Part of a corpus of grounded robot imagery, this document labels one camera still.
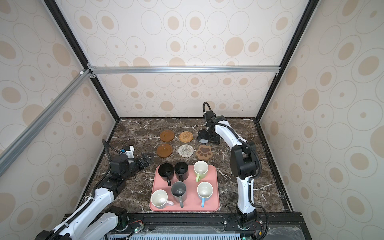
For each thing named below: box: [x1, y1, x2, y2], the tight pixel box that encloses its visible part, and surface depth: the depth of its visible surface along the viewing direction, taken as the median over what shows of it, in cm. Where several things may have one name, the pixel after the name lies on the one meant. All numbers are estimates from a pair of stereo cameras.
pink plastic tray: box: [149, 165, 220, 212], surface depth 81 cm
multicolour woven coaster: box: [178, 144, 197, 158], surface depth 102 cm
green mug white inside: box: [193, 160, 209, 183], surface depth 85 cm
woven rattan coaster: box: [179, 131, 194, 143], surface depth 111 cm
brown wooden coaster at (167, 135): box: [159, 129, 175, 143], surface depth 111 cm
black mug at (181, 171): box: [174, 161, 189, 182], surface depth 85 cm
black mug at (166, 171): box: [158, 163, 175, 187], surface depth 86 cm
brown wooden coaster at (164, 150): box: [156, 144, 173, 158], surface depth 102 cm
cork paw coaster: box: [195, 145, 213, 161], surface depth 102 cm
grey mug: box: [171, 181, 187, 208], surface depth 77 cm
